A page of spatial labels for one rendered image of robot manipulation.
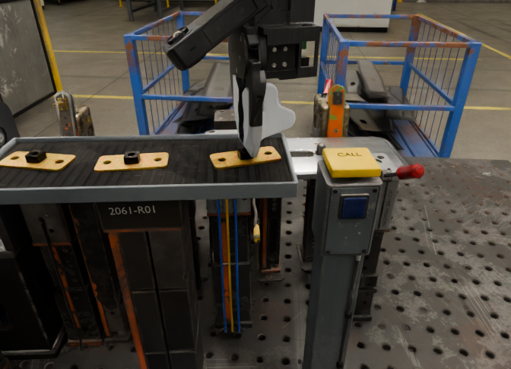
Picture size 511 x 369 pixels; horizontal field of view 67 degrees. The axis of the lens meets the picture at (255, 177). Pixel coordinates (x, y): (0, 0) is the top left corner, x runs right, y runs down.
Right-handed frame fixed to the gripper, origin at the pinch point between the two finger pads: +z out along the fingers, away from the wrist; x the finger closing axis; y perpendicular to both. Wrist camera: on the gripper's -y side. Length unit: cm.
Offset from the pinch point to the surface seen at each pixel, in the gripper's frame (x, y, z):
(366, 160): -4.9, 14.2, 2.0
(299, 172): 20.4, 17.0, 17.7
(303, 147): 31.4, 22.7, 17.9
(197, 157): 2.2, -5.7, 2.0
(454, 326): -1, 45, 48
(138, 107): 222, -12, 70
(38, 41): 383, -94, 51
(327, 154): -1.9, 10.3, 2.0
